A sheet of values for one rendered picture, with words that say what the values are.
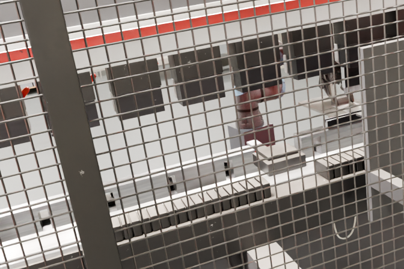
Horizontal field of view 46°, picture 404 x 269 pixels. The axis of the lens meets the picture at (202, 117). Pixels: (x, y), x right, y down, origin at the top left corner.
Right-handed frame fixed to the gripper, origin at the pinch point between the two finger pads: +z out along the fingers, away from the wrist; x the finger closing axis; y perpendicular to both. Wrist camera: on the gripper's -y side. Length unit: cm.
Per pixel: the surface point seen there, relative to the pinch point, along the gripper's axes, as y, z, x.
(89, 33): 60, -8, -89
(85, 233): 85, 44, -96
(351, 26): 31.4, -13.5, -3.7
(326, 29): 32.2, -13.7, -13.2
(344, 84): 16.1, -0.2, -6.0
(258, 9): 40, -21, -36
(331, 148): 4.6, 17.8, -14.5
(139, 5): 60, -14, -75
